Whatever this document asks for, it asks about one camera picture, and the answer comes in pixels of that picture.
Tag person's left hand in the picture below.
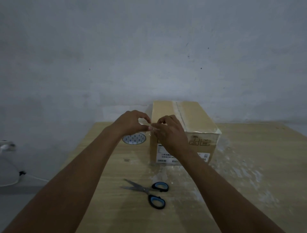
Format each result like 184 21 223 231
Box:
105 110 152 141

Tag person's right hand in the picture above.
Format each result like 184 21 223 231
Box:
148 114 196 160

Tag clear tape roll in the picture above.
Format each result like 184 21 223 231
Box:
122 131 147 146

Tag brown cardboard box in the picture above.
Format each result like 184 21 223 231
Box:
149 100 223 166

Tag person's left forearm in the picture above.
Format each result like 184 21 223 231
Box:
2 127 123 233

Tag person's right forearm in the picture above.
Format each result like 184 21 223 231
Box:
182 152 285 233

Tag black handled scissors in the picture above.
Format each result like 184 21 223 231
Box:
121 178 169 210

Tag white floor cable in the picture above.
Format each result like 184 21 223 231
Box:
0 151 50 188

